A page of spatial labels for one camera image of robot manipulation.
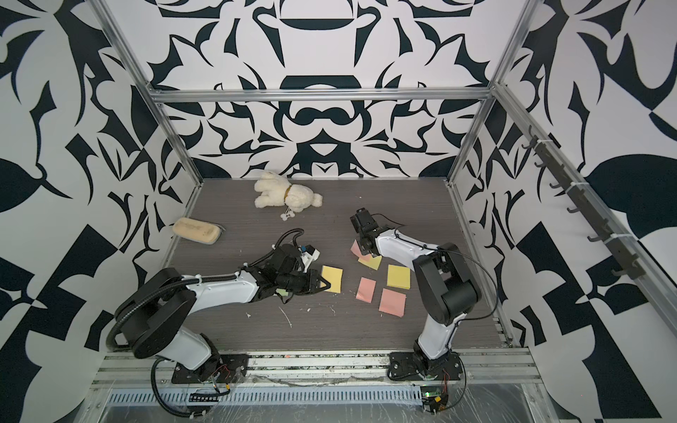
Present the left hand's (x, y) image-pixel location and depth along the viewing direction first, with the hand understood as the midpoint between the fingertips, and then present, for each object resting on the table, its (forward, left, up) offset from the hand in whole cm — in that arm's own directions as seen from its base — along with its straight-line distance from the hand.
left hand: (330, 281), depth 84 cm
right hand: (+17, -16, -1) cm, 24 cm away
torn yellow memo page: (+9, -15, -6) cm, 18 cm away
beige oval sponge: (+23, +49, -3) cm, 54 cm away
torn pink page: (-1, -12, -7) cm, 14 cm away
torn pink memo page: (+9, -9, +3) cm, 13 cm away
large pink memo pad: (-5, -20, -6) cm, 21 cm away
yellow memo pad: (+3, -1, -1) cm, 3 cm away
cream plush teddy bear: (+37, +21, +2) cm, 43 cm away
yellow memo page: (+4, -24, -7) cm, 25 cm away
